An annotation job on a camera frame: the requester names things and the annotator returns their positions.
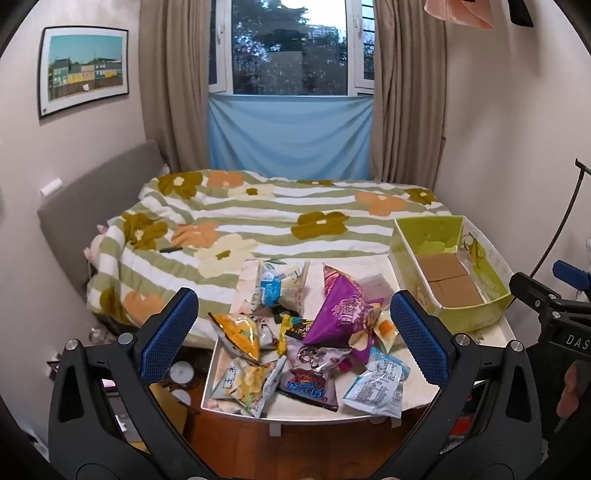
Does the light blue cloth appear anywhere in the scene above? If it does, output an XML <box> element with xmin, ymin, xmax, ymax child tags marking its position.
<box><xmin>208</xmin><ymin>95</ymin><xmax>374</xmax><ymax>181</ymax></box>

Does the white low table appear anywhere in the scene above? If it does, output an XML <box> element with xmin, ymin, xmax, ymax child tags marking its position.
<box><xmin>201</xmin><ymin>258</ymin><xmax>515</xmax><ymax>437</ymax></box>

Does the beige curtain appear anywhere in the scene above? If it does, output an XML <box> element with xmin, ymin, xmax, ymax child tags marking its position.
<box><xmin>372</xmin><ymin>0</ymin><xmax>446</xmax><ymax>190</ymax></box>
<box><xmin>139</xmin><ymin>0</ymin><xmax>218</xmax><ymax>174</ymax></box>

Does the white green chip bag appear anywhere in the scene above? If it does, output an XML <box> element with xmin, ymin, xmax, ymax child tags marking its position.
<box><xmin>210</xmin><ymin>355</ymin><xmax>287</xmax><ymax>418</ymax></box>

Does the green cardboard box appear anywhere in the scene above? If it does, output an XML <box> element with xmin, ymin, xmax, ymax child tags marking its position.
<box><xmin>388</xmin><ymin>215</ymin><xmax>514</xmax><ymax>333</ymax></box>

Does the blue label snack packet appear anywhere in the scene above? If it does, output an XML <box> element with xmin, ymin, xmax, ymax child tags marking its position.
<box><xmin>256</xmin><ymin>261</ymin><xmax>310</xmax><ymax>315</ymax></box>

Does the framed wall picture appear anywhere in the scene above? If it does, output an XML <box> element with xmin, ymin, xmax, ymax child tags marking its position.
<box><xmin>38</xmin><ymin>25</ymin><xmax>130</xmax><ymax>118</ymax></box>

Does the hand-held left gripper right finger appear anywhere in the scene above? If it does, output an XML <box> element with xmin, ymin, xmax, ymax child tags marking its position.
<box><xmin>374</xmin><ymin>290</ymin><xmax>544</xmax><ymax>480</ymax></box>

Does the small yellow snack packet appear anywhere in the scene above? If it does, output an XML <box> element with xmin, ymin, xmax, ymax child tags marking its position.
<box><xmin>277</xmin><ymin>314</ymin><xmax>301</xmax><ymax>356</ymax></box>

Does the pink towel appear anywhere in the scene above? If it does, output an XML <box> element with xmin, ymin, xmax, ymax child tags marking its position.
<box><xmin>424</xmin><ymin>0</ymin><xmax>495</xmax><ymax>29</ymax></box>

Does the black hanging object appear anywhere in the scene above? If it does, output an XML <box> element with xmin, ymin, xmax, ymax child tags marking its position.
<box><xmin>508</xmin><ymin>0</ymin><xmax>534</xmax><ymax>26</ymax></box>

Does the person's right hand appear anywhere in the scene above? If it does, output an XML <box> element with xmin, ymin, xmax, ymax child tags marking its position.
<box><xmin>556</xmin><ymin>359</ymin><xmax>591</xmax><ymax>418</ymax></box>

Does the brown cardboard piece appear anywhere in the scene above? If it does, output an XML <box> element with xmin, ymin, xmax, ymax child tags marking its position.
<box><xmin>429</xmin><ymin>275</ymin><xmax>485</xmax><ymax>308</ymax></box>
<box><xmin>418</xmin><ymin>254</ymin><xmax>469</xmax><ymax>282</ymax></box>

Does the mauve flat packet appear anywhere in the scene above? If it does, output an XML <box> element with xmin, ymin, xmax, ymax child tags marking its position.
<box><xmin>355</xmin><ymin>273</ymin><xmax>398</xmax><ymax>305</ymax></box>

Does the black cable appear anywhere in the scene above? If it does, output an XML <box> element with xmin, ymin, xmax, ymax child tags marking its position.
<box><xmin>530</xmin><ymin>159</ymin><xmax>591</xmax><ymax>275</ymax></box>

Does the floral striped blanket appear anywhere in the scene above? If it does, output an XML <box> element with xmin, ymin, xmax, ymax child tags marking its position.
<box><xmin>85</xmin><ymin>170</ymin><xmax>462</xmax><ymax>347</ymax></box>

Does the purple snack bag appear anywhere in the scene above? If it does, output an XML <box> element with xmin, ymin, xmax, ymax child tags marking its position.
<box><xmin>302</xmin><ymin>263</ymin><xmax>386</xmax><ymax>365</ymax></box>

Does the dark cartoon snack bag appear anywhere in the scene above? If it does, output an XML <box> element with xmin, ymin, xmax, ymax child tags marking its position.
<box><xmin>277</xmin><ymin>344</ymin><xmax>354</xmax><ymax>411</ymax></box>

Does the window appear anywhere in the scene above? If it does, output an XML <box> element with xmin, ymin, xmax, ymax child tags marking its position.
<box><xmin>209</xmin><ymin>0</ymin><xmax>376</xmax><ymax>97</ymax></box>

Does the orange cake packet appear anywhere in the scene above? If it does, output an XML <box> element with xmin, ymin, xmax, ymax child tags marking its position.
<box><xmin>372</xmin><ymin>311</ymin><xmax>409</xmax><ymax>354</ymax></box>

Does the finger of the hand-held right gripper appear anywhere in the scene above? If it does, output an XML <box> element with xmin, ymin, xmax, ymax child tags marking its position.
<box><xmin>509</xmin><ymin>272</ymin><xmax>591</xmax><ymax>319</ymax></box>
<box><xmin>553</xmin><ymin>260</ymin><xmax>591</xmax><ymax>289</ymax></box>

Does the black brown snack packet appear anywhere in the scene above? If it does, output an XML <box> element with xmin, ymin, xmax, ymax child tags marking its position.
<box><xmin>284</xmin><ymin>318</ymin><xmax>319</xmax><ymax>344</ymax></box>

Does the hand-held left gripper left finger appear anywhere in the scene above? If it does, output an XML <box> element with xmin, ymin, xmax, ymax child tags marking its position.
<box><xmin>47</xmin><ymin>287</ymin><xmax>218</xmax><ymax>480</ymax></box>

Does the light blue snack packet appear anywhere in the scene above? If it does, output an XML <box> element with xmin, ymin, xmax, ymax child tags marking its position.
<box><xmin>342</xmin><ymin>346</ymin><xmax>411</xmax><ymax>418</ymax></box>

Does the yellow chip bag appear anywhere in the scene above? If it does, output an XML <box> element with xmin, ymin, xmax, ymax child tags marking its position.
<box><xmin>208</xmin><ymin>313</ymin><xmax>263</xmax><ymax>363</ymax></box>

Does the grey bed headboard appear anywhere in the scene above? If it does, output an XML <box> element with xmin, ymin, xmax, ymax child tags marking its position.
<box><xmin>37</xmin><ymin>140</ymin><xmax>169</xmax><ymax>287</ymax></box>

